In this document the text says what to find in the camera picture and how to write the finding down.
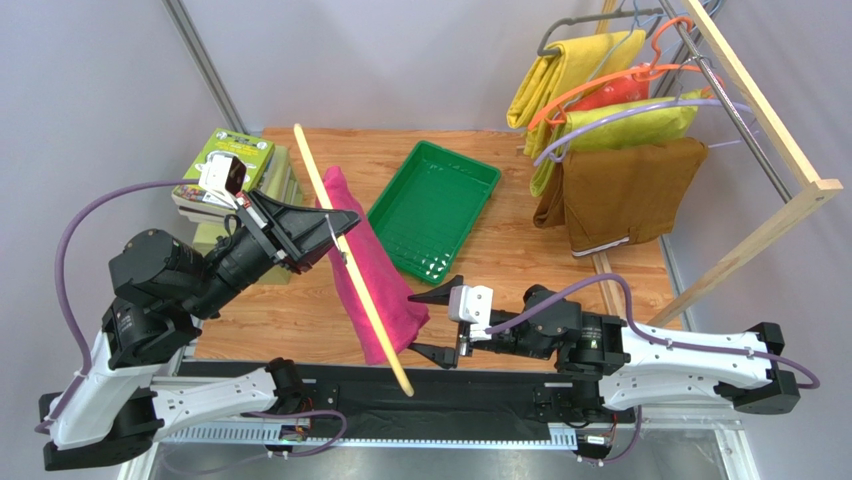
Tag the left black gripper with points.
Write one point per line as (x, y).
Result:
(293, 233)

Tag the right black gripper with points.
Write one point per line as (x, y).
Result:
(458, 330)

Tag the pink trousers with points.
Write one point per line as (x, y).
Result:
(390, 293)

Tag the cream yellow hanger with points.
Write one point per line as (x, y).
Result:
(353, 271)

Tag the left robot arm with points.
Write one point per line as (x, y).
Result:
(111, 412)

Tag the lilac hanger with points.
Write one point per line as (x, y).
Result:
(548, 153)

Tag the brown trousers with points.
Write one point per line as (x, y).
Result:
(620, 197)

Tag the yellow trousers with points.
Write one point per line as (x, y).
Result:
(577, 61)

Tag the red orange trousers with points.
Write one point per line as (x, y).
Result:
(618, 91)

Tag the lime green trousers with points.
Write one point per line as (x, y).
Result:
(645, 127)

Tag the orange hanger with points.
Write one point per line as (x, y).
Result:
(648, 72)

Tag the grey hanger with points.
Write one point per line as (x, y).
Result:
(543, 49)

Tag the black base mat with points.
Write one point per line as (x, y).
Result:
(459, 405)

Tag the green plastic tray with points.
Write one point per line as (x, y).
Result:
(426, 212)

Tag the wooden clothes rack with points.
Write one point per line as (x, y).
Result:
(815, 190)

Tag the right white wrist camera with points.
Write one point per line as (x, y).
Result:
(470, 304)

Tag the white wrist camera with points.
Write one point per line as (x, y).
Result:
(470, 304)
(223, 175)

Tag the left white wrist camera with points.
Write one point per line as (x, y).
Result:
(223, 175)

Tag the aluminium corner post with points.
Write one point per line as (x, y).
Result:
(183, 22)

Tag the metal hanging rail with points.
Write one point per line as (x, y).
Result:
(761, 109)

